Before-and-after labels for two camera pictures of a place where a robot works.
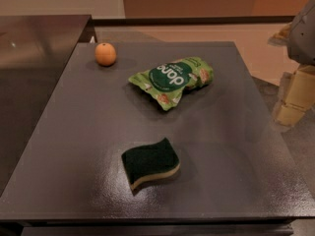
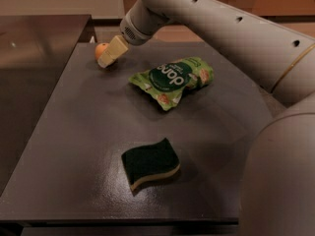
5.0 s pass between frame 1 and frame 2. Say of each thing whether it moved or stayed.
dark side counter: stayed
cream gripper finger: moved
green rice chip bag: stayed
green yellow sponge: stayed
